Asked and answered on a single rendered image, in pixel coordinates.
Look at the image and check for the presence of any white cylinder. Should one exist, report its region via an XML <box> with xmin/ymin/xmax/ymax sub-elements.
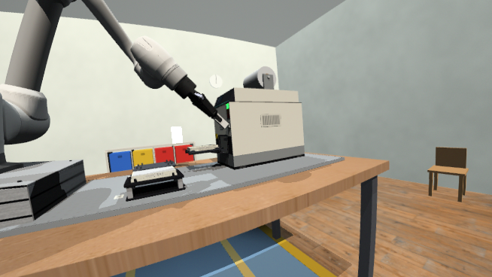
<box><xmin>243</xmin><ymin>66</ymin><xmax>276</xmax><ymax>89</ymax></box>

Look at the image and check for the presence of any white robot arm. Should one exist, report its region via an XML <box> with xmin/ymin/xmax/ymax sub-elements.
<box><xmin>0</xmin><ymin>0</ymin><xmax>187</xmax><ymax>174</ymax></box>

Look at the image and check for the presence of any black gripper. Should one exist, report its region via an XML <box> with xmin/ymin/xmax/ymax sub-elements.
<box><xmin>174</xmin><ymin>77</ymin><xmax>228</xmax><ymax>129</ymax></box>

